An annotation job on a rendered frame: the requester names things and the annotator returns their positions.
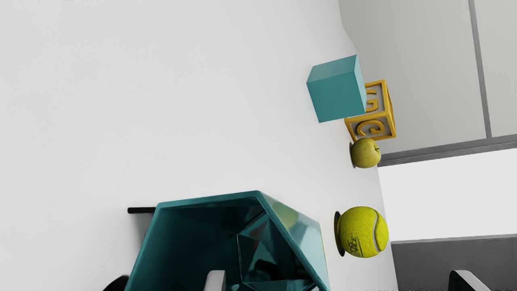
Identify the teal cube block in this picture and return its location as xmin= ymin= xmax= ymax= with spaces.
xmin=306 ymin=55 xmax=367 ymax=123

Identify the yellow-green apple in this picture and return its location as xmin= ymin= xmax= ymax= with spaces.
xmin=350 ymin=138 xmax=381 ymax=169

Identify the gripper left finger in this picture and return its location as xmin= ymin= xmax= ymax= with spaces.
xmin=206 ymin=270 xmax=226 ymax=291

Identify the teal faceted mug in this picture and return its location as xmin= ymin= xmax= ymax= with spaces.
xmin=124 ymin=190 xmax=331 ymax=291

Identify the yellow tennis ball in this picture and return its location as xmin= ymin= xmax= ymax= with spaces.
xmin=337 ymin=207 xmax=389 ymax=258

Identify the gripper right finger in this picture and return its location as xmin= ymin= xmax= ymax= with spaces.
xmin=448 ymin=270 xmax=492 ymax=291

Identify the yellow letter block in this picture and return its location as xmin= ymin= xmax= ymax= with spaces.
xmin=344 ymin=79 xmax=397 ymax=142

